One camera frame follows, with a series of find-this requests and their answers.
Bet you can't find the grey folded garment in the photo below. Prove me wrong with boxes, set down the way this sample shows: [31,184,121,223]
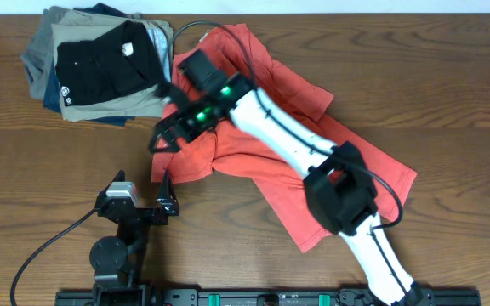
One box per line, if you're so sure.
[20,6,68,99]

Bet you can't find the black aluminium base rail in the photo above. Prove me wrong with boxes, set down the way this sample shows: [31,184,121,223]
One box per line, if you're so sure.
[54,287,482,306]

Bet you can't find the navy folded garment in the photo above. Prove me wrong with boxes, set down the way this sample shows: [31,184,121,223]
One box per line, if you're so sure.
[36,3,134,127]

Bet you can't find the khaki folded garment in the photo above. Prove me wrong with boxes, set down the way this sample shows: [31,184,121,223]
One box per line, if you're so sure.
[52,10,173,122]

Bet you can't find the light blue folded garment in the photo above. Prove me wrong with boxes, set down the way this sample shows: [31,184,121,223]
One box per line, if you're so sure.
[147,21,174,82]

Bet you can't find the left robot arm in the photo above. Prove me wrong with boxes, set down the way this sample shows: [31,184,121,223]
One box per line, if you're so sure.
[89,170,179,306]

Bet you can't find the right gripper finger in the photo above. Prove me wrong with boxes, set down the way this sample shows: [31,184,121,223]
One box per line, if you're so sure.
[148,116,176,152]
[153,131,181,153]

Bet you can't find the black folded polo shirt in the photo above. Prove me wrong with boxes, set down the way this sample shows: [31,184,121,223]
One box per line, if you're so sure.
[55,21,164,107]

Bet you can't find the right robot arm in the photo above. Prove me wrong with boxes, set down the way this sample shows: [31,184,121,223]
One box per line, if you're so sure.
[150,73,430,305]

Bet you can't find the red soccer t-shirt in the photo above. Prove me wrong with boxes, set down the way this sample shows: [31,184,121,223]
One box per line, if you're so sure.
[151,24,417,252]

